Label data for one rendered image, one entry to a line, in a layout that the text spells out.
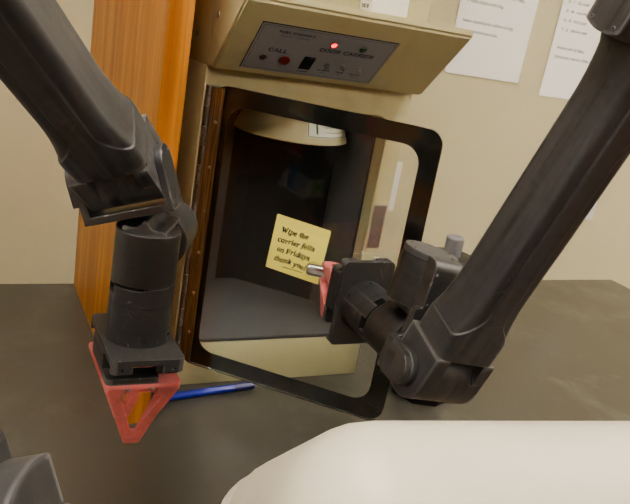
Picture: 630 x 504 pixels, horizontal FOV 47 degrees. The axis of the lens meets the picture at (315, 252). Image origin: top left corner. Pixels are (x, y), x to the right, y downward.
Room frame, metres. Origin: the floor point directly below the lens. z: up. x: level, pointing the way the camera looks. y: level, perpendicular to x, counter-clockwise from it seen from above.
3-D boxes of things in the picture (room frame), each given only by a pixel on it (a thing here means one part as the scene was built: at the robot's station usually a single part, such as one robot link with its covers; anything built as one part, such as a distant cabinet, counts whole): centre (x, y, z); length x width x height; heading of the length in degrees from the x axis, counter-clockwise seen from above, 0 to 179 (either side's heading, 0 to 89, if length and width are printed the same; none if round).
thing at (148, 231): (0.62, 0.15, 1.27); 0.07 x 0.06 x 0.07; 2
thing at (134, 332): (0.61, 0.15, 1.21); 0.10 x 0.07 x 0.07; 29
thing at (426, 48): (0.99, 0.01, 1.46); 0.32 x 0.12 x 0.10; 118
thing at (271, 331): (0.92, 0.02, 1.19); 0.30 x 0.01 x 0.40; 75
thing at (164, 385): (0.60, 0.14, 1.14); 0.07 x 0.07 x 0.09; 29
